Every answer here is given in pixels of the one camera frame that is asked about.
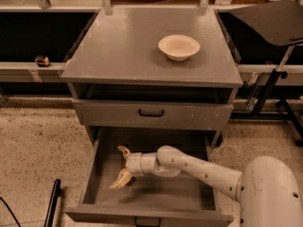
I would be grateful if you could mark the small object on rail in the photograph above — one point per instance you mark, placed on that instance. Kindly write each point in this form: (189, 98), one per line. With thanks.
(42, 61)

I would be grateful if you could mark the open grey middle drawer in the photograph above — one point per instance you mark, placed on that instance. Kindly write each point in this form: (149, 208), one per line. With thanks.
(148, 201)

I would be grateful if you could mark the black stand with board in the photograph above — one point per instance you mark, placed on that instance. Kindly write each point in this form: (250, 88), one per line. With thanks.
(266, 42)

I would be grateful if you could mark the white bowl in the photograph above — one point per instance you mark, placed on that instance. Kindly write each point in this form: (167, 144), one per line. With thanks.
(179, 47)

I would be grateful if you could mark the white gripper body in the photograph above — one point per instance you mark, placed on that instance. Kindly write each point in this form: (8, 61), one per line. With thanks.
(133, 164)

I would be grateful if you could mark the black bar on floor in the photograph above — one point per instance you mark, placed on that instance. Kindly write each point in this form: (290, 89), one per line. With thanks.
(55, 194)

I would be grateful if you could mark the closed grey upper drawer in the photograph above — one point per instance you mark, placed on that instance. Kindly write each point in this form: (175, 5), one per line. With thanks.
(152, 115)

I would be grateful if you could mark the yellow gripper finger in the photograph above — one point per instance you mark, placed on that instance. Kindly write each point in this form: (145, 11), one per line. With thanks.
(123, 178)
(125, 151)

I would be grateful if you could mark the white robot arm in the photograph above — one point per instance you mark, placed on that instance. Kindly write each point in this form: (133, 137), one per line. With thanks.
(266, 189)

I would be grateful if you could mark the grey drawer cabinet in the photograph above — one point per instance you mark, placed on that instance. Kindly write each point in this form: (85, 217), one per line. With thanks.
(119, 59)

